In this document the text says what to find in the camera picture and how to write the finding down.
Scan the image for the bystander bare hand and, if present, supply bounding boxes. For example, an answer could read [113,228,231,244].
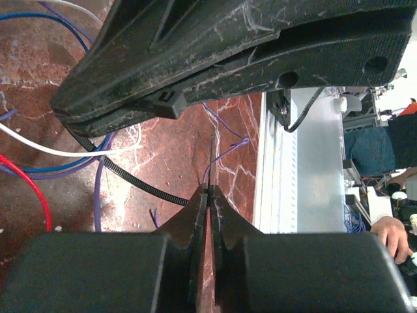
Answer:
[370,216,413,265]

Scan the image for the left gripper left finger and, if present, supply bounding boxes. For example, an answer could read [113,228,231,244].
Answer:
[1,184,208,312]

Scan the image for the red wire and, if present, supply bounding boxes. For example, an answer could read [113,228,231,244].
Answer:
[0,153,53,232]

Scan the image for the black cable on rail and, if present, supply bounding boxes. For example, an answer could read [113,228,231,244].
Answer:
[283,86,326,134]

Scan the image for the blue purple wire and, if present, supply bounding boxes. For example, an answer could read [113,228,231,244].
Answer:
[0,0,251,233]

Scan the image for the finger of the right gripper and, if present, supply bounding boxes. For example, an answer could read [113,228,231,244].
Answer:
[57,29,410,137]
[50,1,416,113]

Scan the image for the black zip tie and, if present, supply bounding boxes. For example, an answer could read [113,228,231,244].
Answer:
[70,89,216,207]

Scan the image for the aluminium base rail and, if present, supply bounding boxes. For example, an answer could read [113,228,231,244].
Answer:
[253,93,298,233]

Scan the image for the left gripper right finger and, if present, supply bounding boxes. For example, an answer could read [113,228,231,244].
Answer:
[208,185,414,312]

